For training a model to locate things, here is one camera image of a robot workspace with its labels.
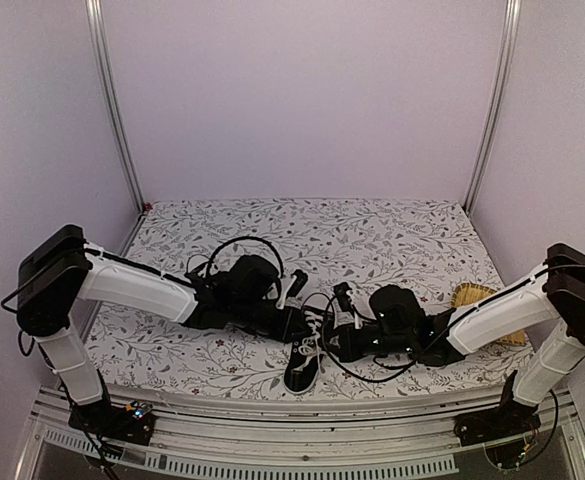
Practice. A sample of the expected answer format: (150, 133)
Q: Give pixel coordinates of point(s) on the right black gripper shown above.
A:
(347, 352)

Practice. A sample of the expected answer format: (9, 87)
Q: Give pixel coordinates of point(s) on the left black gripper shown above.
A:
(284, 333)

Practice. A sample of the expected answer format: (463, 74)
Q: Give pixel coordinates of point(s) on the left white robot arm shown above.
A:
(252, 295)

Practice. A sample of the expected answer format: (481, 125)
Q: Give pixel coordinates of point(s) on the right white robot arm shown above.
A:
(552, 291)

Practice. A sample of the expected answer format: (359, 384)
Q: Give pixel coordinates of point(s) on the floral patterned table mat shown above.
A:
(429, 247)

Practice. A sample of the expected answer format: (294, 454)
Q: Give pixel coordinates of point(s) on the woven bamboo tray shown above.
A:
(468, 293)

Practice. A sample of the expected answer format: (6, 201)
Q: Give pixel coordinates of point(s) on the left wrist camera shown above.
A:
(291, 286)

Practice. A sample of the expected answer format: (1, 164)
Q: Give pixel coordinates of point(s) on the front aluminium rail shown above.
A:
(200, 437)

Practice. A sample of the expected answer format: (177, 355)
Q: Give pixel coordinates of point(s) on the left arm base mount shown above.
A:
(133, 423)

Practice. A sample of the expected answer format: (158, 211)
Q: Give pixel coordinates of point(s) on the right aluminium frame post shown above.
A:
(503, 68)

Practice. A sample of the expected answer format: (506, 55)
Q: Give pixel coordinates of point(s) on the aluminium frame post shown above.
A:
(503, 68)
(97, 30)

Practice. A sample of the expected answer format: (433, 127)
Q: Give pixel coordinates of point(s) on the left aluminium frame post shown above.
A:
(97, 30)

